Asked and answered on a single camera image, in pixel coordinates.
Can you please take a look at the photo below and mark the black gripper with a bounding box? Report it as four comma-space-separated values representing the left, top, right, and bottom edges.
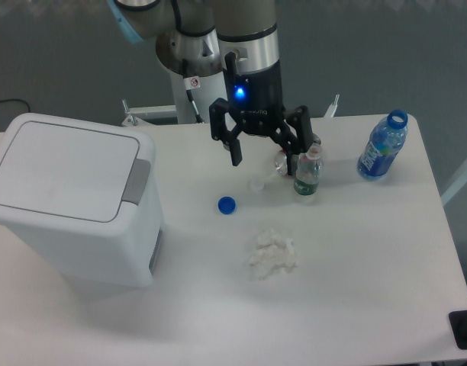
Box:
209, 51, 314, 166

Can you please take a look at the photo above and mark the white trash can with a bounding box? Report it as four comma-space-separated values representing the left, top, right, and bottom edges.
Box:
0, 113, 164, 287

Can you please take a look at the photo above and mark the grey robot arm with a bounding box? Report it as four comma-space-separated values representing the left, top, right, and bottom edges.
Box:
109, 1, 314, 175

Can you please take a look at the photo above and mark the crushed red soda can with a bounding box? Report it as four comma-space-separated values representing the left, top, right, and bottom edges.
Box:
274, 149, 300, 176

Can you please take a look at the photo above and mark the white bottle cap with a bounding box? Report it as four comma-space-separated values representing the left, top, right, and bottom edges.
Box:
249, 175, 273, 192

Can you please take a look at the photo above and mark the clear green-label bottle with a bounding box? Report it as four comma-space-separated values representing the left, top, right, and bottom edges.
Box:
294, 143, 323, 196

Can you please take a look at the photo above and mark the blue bottle cap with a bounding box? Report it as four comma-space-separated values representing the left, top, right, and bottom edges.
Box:
217, 196, 237, 215

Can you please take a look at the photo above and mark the crumpled white tissue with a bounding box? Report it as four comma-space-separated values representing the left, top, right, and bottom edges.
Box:
249, 229, 298, 280

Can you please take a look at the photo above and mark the blue plastic bottle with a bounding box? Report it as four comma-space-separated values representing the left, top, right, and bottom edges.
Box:
357, 109, 408, 181

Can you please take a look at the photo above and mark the black device at edge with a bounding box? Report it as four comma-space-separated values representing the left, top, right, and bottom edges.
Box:
449, 310, 467, 350

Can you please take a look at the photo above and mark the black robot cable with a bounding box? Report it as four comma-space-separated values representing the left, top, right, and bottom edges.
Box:
170, 0, 204, 124

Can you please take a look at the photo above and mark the black cable on floor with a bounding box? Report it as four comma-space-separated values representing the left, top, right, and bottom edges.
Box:
0, 98, 30, 113

